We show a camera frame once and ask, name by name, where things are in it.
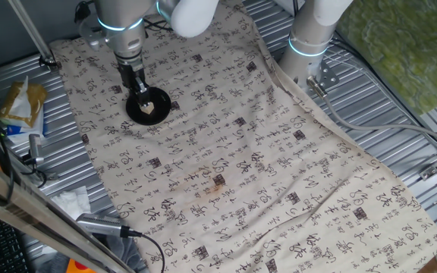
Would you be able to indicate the crumpled white tissue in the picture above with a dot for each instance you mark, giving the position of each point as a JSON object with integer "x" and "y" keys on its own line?
{"x": 70, "y": 203}

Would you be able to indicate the orange emergency stop box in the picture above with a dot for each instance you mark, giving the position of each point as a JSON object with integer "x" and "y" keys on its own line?
{"x": 78, "y": 267}

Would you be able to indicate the aluminium frame beam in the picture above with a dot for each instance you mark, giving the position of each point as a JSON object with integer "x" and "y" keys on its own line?
{"x": 32, "y": 212}

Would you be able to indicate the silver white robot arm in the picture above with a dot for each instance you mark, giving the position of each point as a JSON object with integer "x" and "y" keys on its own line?
{"x": 123, "y": 38}

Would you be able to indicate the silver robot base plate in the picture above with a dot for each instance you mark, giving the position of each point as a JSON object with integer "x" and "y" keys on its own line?
{"x": 328, "y": 77}

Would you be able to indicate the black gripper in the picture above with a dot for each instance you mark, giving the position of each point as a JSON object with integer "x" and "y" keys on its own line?
{"x": 129, "y": 74}

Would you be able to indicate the silver camera on black mount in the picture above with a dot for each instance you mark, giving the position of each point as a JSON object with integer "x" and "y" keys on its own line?
{"x": 35, "y": 146}

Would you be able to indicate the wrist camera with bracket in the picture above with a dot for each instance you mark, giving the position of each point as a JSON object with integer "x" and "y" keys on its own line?
{"x": 89, "y": 36}

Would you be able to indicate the beige calligraphy print cloth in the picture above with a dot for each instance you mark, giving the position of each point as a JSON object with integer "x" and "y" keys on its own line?
{"x": 241, "y": 151}

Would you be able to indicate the silver depth camera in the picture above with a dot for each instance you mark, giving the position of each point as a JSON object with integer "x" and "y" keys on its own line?
{"x": 101, "y": 225}

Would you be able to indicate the small wooden cube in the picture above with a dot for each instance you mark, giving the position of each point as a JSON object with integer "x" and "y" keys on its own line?
{"x": 148, "y": 110}

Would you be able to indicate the yellow tissue pack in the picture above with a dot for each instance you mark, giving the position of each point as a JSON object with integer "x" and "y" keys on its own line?
{"x": 32, "y": 102}

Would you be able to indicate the black round dish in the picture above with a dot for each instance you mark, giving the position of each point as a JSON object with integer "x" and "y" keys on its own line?
{"x": 135, "y": 115}

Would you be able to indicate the aluminium pole with clamp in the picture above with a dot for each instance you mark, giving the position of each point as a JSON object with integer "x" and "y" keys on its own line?
{"x": 29, "y": 26}

